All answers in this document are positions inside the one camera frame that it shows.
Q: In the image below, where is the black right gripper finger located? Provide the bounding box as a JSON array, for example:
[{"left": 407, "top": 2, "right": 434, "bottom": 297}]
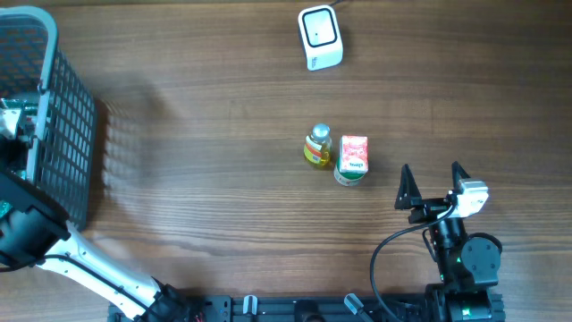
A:
[
  {"left": 394, "top": 164, "right": 422, "bottom": 210},
  {"left": 451, "top": 161, "right": 470, "bottom": 190}
]

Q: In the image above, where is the red white juice carton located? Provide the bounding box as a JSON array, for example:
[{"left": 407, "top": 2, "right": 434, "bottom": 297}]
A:
[{"left": 338, "top": 135, "right": 368, "bottom": 174}]

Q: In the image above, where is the yellow oil bottle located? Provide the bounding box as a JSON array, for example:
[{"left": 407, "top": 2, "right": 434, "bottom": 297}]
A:
[{"left": 303, "top": 123, "right": 332, "bottom": 167}]

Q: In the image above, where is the green 3M gloves package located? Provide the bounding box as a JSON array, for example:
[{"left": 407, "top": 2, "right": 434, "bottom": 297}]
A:
[{"left": 1, "top": 98, "right": 38, "bottom": 179}]

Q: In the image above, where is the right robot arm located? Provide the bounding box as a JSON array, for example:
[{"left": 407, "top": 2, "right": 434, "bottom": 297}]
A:
[{"left": 394, "top": 162, "right": 506, "bottom": 321}]

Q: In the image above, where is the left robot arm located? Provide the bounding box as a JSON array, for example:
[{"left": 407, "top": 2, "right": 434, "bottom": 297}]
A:
[{"left": 1, "top": 137, "right": 194, "bottom": 321}]

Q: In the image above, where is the white barcode scanner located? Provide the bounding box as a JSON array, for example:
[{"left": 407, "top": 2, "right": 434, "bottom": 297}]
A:
[{"left": 298, "top": 4, "right": 343, "bottom": 72}]

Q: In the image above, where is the green lid white jar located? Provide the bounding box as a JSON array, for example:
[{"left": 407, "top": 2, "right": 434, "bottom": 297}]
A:
[{"left": 333, "top": 158, "right": 365, "bottom": 187}]

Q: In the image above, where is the grey plastic mesh basket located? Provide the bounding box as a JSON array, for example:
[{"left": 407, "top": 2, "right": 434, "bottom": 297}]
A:
[{"left": 1, "top": 6, "right": 97, "bottom": 230}]

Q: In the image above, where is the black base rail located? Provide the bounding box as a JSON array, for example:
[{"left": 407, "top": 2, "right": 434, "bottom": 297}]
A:
[{"left": 106, "top": 292, "right": 507, "bottom": 322}]

